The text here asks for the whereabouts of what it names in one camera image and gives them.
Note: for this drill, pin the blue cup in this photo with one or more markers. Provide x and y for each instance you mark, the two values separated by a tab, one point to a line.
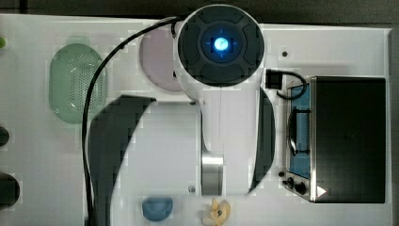
157	209

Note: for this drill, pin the lilac round plate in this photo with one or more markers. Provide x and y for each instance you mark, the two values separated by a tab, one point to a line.
156	58

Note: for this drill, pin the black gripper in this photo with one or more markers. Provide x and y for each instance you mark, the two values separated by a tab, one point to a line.
273	79

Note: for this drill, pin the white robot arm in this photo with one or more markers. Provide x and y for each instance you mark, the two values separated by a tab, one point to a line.
164	159

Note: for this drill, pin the peeled toy banana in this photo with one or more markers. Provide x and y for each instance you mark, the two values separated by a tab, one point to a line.
218	214

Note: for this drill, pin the black toaster oven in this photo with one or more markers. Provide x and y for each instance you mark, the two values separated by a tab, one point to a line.
348	140

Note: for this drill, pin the green perforated colander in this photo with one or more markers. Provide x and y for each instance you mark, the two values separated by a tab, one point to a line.
71	71

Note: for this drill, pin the blue glass oven door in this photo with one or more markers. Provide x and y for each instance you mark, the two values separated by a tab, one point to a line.
299	134

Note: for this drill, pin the green knob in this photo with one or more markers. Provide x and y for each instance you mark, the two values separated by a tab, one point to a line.
3	42

